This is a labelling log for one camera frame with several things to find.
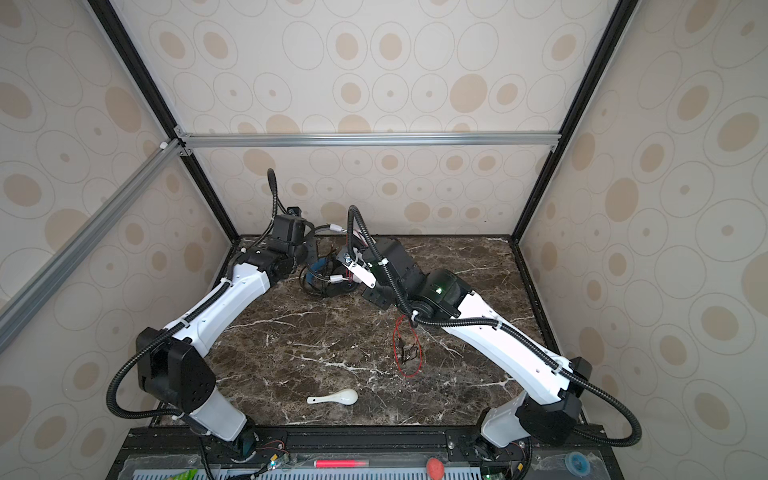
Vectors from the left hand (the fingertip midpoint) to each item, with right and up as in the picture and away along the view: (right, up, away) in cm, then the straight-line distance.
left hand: (316, 237), depth 83 cm
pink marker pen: (+8, -55, -12) cm, 57 cm away
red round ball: (+31, -54, -15) cm, 64 cm away
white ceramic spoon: (+8, -44, -2) cm, 44 cm away
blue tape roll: (+66, -55, -12) cm, 87 cm away
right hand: (+17, -9, -16) cm, 25 cm away
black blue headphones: (-6, -12, +23) cm, 27 cm away
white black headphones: (+6, -10, -2) cm, 12 cm away
